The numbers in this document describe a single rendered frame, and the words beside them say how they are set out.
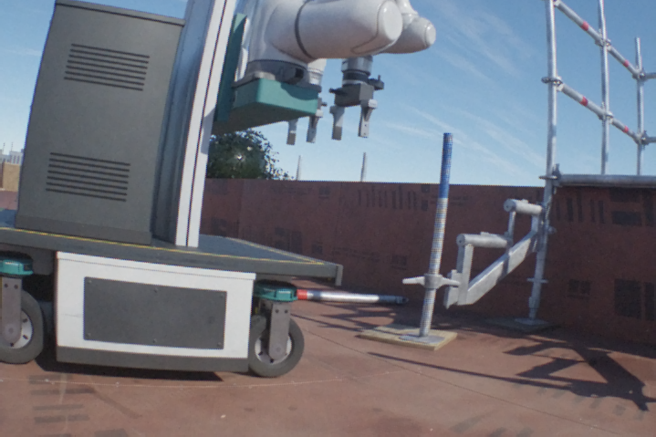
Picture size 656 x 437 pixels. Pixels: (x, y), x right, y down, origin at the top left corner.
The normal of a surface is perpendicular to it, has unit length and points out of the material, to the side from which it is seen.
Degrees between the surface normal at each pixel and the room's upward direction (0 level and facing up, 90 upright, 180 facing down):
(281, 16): 84
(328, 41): 135
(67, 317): 90
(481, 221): 90
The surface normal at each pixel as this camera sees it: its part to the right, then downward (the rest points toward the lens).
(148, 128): 0.52, 0.02
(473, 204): -0.81, -0.12
